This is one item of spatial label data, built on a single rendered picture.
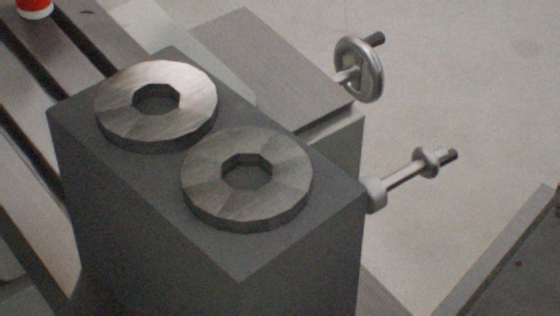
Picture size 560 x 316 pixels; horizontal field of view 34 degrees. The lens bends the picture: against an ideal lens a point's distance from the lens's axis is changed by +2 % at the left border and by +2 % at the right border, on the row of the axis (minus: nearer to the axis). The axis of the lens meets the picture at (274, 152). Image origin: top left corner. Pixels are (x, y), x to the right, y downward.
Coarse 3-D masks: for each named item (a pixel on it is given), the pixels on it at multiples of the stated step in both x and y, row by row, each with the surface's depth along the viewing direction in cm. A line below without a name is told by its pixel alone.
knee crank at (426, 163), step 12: (420, 156) 148; (432, 156) 147; (444, 156) 150; (456, 156) 153; (408, 168) 147; (420, 168) 148; (432, 168) 147; (360, 180) 143; (372, 180) 142; (384, 180) 145; (396, 180) 145; (372, 192) 141; (384, 192) 142; (372, 204) 142; (384, 204) 143
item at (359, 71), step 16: (336, 48) 148; (352, 48) 145; (368, 48) 143; (336, 64) 151; (352, 64) 148; (368, 64) 143; (336, 80) 144; (352, 80) 147; (368, 80) 146; (384, 80) 144; (368, 96) 146
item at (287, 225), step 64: (192, 64) 72; (64, 128) 67; (128, 128) 65; (192, 128) 65; (256, 128) 65; (64, 192) 74; (128, 192) 63; (192, 192) 60; (256, 192) 60; (320, 192) 62; (128, 256) 70; (192, 256) 60; (256, 256) 58; (320, 256) 63
